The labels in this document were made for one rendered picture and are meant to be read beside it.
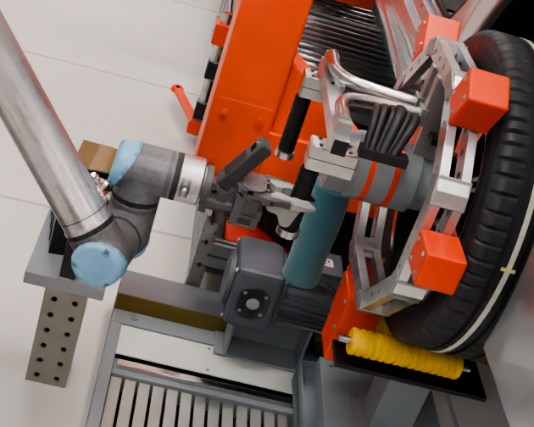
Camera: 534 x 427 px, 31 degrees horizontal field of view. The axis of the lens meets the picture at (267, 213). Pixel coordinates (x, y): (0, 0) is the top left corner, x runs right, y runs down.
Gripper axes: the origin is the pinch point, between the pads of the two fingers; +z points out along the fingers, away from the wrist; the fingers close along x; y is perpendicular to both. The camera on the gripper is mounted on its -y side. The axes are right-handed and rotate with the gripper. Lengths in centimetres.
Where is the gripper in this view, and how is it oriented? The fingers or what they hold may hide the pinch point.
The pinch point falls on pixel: (309, 200)
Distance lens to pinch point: 182.0
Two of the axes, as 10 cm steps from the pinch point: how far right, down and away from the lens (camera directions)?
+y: -2.9, 8.4, 4.7
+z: 9.6, 2.5, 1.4
